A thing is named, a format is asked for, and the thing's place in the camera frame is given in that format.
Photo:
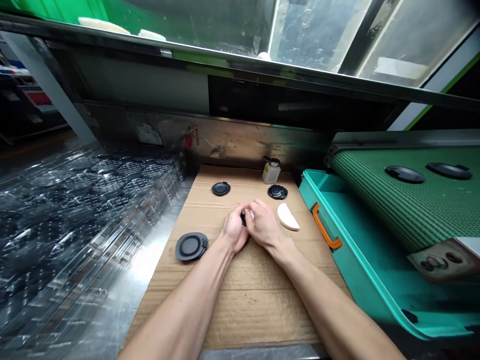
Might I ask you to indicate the white half-moon cloth pad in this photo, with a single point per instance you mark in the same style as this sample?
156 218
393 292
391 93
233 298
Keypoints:
288 217

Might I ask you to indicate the large black round cap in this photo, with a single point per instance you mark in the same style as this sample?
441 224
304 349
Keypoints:
191 247

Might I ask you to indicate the stack of clear plastic trays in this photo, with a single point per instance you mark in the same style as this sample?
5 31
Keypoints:
82 228

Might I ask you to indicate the person's left hand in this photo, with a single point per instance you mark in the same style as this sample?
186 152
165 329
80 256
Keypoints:
233 232

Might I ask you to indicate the small bottle with black pump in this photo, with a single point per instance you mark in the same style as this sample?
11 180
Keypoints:
270 173

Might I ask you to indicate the teal plastic crate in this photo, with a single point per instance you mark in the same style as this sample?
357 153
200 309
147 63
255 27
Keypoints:
360 258

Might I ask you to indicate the crumpled white paper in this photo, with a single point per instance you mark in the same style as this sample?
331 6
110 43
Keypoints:
149 133

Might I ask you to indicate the background storage shelf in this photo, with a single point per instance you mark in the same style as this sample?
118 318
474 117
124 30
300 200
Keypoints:
30 101

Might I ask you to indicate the metal conveyor end bracket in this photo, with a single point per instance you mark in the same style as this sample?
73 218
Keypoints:
444 259

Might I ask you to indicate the person's right hand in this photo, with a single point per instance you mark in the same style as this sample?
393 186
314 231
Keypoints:
267 227

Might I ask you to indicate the person's left fingers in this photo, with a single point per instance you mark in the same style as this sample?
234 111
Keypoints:
234 214

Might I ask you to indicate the person's right fingers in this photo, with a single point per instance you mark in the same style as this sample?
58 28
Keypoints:
255 208

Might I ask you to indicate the green conveyor belt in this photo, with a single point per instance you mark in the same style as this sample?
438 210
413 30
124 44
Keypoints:
405 198

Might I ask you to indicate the brown cardboard sheet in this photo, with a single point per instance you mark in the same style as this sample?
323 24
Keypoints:
247 285

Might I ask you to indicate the small black plastic part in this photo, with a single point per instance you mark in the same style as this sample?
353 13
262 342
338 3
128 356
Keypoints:
243 219

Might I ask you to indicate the small black round cap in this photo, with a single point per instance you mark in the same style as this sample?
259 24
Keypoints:
220 188

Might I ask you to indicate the green machine with window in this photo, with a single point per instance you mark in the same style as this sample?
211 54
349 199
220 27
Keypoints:
262 41

